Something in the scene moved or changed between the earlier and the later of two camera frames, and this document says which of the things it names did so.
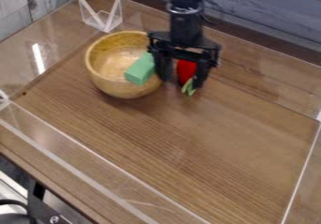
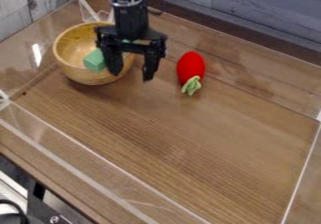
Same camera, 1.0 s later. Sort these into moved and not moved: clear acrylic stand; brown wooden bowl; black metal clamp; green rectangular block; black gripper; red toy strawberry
Moved: green rectangular block; black gripper; brown wooden bowl
Not moved: red toy strawberry; black metal clamp; clear acrylic stand
